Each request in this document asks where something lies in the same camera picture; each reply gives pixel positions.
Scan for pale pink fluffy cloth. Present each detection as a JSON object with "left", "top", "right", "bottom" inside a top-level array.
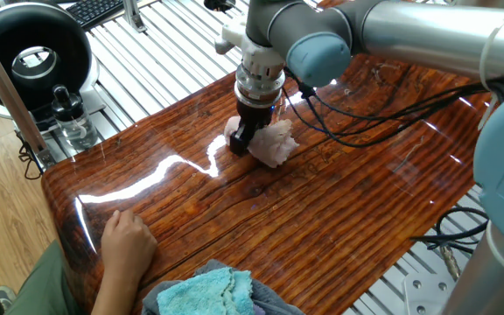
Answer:
[{"left": 222, "top": 115, "right": 301, "bottom": 170}]

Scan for black cable under post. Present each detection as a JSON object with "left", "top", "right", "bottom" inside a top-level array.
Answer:
[{"left": 14, "top": 129, "right": 46, "bottom": 181}]

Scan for clear bottle with black cap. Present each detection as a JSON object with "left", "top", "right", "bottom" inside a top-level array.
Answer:
[{"left": 50, "top": 83, "right": 101, "bottom": 152}]

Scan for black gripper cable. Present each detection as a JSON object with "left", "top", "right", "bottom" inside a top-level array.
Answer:
[{"left": 282, "top": 67, "right": 504, "bottom": 149}]

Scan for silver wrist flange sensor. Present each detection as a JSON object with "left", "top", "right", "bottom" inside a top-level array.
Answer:
[{"left": 233, "top": 62, "right": 288, "bottom": 109}]

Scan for person's bare forearm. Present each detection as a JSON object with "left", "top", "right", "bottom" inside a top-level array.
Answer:
[{"left": 89, "top": 266, "right": 143, "bottom": 315}]

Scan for turquoise fluffy cloth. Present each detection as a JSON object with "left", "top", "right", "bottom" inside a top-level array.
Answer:
[{"left": 156, "top": 266, "right": 256, "bottom": 315}]

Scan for green trousers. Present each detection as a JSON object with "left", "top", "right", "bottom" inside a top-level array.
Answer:
[{"left": 0, "top": 239, "right": 83, "bottom": 315}]

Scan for black cable with metal plug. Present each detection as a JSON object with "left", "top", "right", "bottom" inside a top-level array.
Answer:
[{"left": 410, "top": 206, "right": 490, "bottom": 282}]

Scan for aluminium frame post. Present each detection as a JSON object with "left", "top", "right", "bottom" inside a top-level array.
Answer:
[{"left": 0, "top": 16, "right": 57, "bottom": 171}]

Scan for person's bare hand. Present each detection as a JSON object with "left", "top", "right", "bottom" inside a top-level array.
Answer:
[{"left": 99, "top": 208, "right": 158, "bottom": 282}]

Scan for glossy wood grain table cover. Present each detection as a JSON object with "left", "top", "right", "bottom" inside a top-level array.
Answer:
[{"left": 40, "top": 0, "right": 502, "bottom": 315}]

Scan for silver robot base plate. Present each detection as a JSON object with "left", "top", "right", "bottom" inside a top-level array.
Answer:
[{"left": 402, "top": 269, "right": 459, "bottom": 315}]

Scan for black keyboard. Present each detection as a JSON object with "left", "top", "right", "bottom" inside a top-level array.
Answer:
[{"left": 65, "top": 0, "right": 127, "bottom": 31}]

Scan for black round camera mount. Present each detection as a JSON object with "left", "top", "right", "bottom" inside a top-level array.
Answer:
[{"left": 202, "top": 0, "right": 238, "bottom": 13}]

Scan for grey shoe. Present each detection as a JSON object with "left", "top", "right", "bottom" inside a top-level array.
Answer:
[{"left": 0, "top": 285, "right": 18, "bottom": 312}]

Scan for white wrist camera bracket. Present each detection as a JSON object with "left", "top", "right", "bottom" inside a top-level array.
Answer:
[{"left": 213, "top": 14, "right": 287, "bottom": 79}]

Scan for aluminium bracket upright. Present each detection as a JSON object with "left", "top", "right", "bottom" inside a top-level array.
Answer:
[{"left": 122, "top": 0, "right": 149, "bottom": 34}]

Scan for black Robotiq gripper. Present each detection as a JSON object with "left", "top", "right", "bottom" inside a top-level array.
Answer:
[{"left": 228, "top": 99, "right": 276, "bottom": 158}]

